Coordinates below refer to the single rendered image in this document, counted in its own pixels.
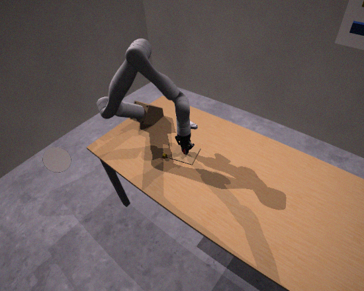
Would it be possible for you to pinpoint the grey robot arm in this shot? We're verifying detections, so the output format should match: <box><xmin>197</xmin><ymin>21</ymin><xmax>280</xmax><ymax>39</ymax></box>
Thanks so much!
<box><xmin>97</xmin><ymin>38</ymin><xmax>198</xmax><ymax>136</ymax></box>

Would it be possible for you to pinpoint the tan flat mat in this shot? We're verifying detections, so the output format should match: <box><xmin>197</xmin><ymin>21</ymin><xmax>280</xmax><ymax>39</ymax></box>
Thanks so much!
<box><xmin>170</xmin><ymin>144</ymin><xmax>200</xmax><ymax>165</ymax></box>

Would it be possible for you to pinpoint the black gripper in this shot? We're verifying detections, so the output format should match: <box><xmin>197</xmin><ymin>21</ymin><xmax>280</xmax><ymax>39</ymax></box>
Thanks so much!
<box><xmin>175</xmin><ymin>134</ymin><xmax>194</xmax><ymax>154</ymax></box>

